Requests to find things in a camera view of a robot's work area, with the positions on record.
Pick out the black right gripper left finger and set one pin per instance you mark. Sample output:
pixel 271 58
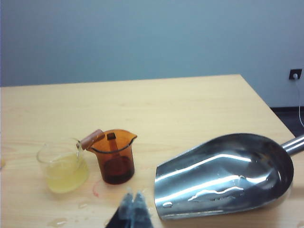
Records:
pixel 123 213

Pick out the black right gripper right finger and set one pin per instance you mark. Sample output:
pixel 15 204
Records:
pixel 142 211

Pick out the amber glass measuring cup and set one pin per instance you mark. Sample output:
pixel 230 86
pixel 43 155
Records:
pixel 116 166

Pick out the stainless steel scoop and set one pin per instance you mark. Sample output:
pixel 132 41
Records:
pixel 221 175

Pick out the black wall socket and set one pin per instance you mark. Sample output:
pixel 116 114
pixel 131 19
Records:
pixel 295 74

